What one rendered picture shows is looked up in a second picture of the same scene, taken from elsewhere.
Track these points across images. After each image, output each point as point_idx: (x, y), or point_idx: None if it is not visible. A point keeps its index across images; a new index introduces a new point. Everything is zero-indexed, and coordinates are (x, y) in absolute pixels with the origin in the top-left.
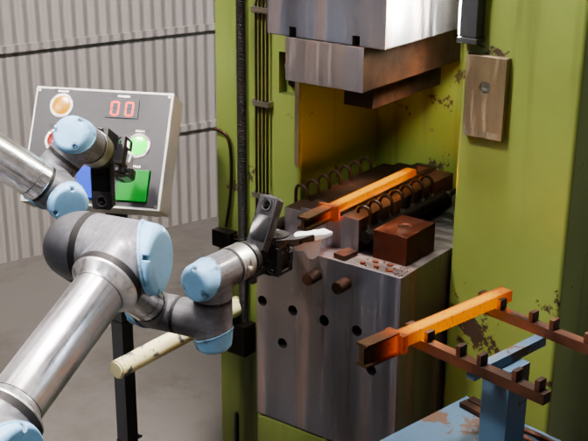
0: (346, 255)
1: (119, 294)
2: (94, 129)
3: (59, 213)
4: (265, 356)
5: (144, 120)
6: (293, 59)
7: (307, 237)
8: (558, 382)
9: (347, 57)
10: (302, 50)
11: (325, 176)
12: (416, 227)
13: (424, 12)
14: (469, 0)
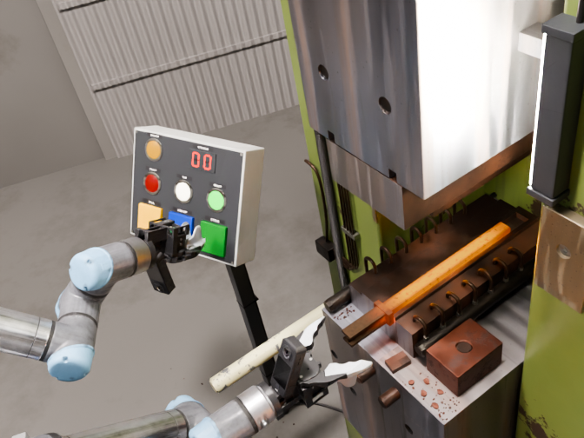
0: (396, 368)
1: None
2: (110, 263)
3: (58, 378)
4: (342, 389)
5: (221, 175)
6: (336, 164)
7: (337, 378)
8: None
9: (386, 188)
10: (342, 159)
11: (401, 241)
12: (477, 351)
13: (495, 127)
14: (545, 151)
